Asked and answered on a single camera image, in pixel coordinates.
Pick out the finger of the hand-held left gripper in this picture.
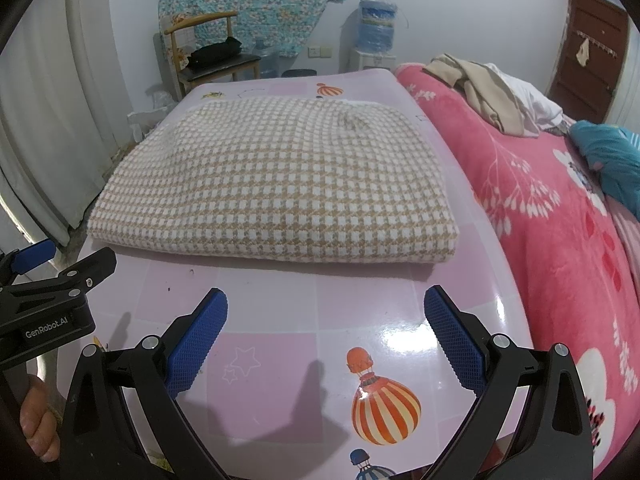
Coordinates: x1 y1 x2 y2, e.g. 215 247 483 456
0 248 118 311
0 239 57 281

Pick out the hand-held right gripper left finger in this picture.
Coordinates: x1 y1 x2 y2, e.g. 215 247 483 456
59 287 230 480

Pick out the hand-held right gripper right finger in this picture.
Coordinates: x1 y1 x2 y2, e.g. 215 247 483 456
423 285 593 480

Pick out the beige checked sweater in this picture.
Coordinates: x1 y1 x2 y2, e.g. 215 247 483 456
87 96 461 265

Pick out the pile of beige clothes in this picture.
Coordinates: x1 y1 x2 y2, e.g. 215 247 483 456
425 54 541 138

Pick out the person's left hand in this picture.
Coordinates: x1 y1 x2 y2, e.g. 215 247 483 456
20 374 62 462

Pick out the white curtain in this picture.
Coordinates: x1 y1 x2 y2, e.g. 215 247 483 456
0 0 138 248

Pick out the pink floral blanket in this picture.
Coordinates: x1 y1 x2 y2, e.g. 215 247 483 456
395 62 640 466

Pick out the white plastic bag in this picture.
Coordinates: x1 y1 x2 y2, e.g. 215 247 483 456
127 87 176 138

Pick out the wooden chair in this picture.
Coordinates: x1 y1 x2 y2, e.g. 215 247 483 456
165 11 262 99

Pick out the teal blanket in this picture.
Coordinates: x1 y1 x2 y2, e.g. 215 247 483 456
570 121 640 211

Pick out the white garment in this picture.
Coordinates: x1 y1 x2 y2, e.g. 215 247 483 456
485 62 564 128

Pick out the black bag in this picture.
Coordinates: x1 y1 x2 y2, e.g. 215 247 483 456
186 36 242 66

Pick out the clear water jug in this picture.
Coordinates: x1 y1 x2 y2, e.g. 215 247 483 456
252 37 281 79

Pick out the white water dispenser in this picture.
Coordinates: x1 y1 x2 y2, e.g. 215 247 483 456
349 47 397 73

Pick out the brown door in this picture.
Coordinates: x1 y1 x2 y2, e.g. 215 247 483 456
547 0 630 123

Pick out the blue water bottle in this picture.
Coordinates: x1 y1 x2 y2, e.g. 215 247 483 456
357 0 398 53

